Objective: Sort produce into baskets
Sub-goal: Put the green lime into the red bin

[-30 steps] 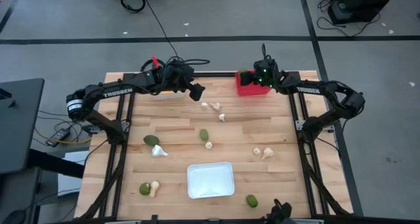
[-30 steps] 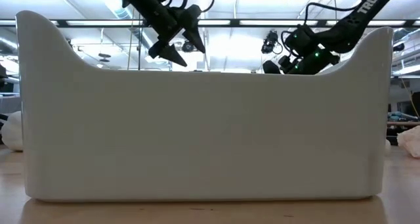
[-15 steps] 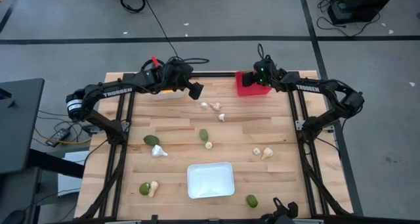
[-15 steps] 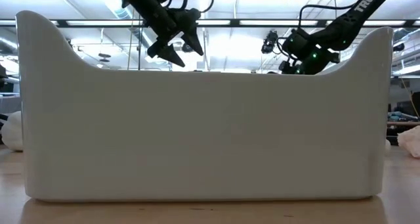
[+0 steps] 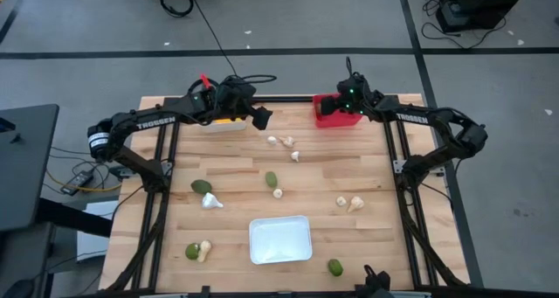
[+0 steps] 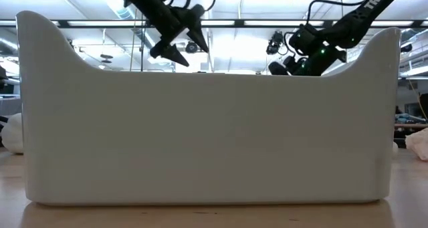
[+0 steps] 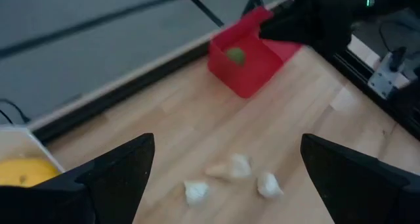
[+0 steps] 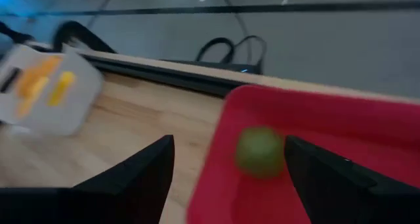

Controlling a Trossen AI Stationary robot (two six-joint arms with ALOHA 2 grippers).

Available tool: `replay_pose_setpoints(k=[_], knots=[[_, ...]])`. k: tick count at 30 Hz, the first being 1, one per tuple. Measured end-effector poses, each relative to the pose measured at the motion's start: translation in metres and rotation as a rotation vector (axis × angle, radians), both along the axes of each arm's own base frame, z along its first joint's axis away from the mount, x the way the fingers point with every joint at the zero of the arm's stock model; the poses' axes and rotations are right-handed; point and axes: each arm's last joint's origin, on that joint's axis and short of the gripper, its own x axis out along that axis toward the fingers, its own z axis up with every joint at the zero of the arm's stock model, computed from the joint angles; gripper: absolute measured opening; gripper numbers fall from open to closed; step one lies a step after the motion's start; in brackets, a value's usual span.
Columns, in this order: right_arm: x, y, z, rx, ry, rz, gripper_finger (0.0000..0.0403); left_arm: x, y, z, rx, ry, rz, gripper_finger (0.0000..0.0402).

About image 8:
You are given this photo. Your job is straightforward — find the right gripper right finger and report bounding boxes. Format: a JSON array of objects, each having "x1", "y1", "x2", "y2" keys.
[{"x1": 283, "y1": 135, "x2": 420, "y2": 224}]

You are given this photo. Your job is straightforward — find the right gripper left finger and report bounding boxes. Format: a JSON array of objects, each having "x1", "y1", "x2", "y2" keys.
[{"x1": 0, "y1": 135, "x2": 175, "y2": 224}]

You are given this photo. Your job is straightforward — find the green lime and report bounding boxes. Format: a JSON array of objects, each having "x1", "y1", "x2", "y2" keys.
[{"x1": 234, "y1": 126, "x2": 286, "y2": 179}]

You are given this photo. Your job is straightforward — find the red plastic basket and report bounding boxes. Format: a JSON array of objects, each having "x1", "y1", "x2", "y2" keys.
[{"x1": 186, "y1": 84, "x2": 420, "y2": 224}]

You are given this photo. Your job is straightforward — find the white plastic basket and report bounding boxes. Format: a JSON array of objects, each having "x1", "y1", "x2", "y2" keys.
[{"x1": 0, "y1": 43, "x2": 104, "y2": 138}]

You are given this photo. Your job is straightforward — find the black looped cable bundle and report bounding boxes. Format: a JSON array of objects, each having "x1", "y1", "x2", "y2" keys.
[{"x1": 196, "y1": 35, "x2": 267, "y2": 76}]

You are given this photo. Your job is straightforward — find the long black floor cable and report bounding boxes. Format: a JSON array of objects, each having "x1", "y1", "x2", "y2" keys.
[{"x1": 218, "y1": 0, "x2": 252, "y2": 37}]

